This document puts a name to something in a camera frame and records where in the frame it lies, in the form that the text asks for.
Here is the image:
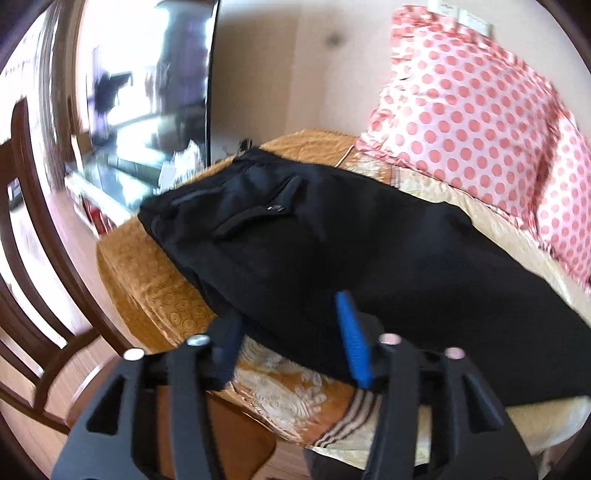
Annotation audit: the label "dark wooden chair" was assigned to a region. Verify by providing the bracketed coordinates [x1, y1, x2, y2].
[0, 98, 122, 435]

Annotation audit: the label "low television cabinet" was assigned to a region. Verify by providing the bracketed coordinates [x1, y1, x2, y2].
[64, 157, 153, 239]

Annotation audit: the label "black pants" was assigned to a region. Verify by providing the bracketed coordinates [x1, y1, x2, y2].
[137, 147, 591, 408]

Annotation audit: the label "golden patterned bedspread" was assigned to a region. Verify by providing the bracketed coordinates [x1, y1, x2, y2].
[96, 129, 591, 465]

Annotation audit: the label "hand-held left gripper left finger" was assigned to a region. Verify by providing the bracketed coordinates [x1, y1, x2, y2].
[52, 312, 245, 480]

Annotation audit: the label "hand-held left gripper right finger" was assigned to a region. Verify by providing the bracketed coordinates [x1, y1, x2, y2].
[335, 291, 539, 480]

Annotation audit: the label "pink polka dot pillow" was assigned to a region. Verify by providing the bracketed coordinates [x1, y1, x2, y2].
[355, 6, 591, 294]

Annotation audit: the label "black flat screen television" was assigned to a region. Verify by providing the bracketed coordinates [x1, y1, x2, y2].
[74, 0, 221, 209]

